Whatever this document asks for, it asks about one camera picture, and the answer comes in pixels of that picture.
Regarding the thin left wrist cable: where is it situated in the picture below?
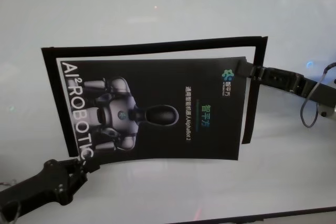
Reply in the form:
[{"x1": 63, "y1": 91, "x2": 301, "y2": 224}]
[{"x1": 0, "y1": 199, "x2": 22, "y2": 224}]

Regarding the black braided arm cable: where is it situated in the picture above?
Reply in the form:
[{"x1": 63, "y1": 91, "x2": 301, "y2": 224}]
[{"x1": 322, "y1": 62, "x2": 336, "y2": 81}]

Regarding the black tape frame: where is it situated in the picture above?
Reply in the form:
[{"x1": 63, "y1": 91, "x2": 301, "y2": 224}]
[{"x1": 40, "y1": 35, "x2": 269, "y2": 158}]

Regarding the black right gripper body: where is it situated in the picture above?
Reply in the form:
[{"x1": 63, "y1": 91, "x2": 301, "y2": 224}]
[{"x1": 251, "y1": 65, "x2": 336, "y2": 110}]

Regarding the black robot print poster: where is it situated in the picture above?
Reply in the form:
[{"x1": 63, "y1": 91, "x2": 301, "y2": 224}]
[{"x1": 59, "y1": 56, "x2": 249, "y2": 166}]

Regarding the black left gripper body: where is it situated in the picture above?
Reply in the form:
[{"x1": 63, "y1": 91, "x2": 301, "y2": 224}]
[{"x1": 0, "y1": 158, "x2": 88, "y2": 224}]

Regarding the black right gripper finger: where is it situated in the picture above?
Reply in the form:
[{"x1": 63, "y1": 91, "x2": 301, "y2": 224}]
[{"x1": 234, "y1": 60, "x2": 257, "y2": 79}]

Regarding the grey looped wrist cable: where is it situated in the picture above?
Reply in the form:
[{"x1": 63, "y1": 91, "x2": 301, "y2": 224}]
[{"x1": 300, "y1": 81, "x2": 326, "y2": 129}]

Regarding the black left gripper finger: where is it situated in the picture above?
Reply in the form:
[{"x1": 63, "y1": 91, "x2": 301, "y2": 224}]
[{"x1": 82, "y1": 158, "x2": 101, "y2": 174}]

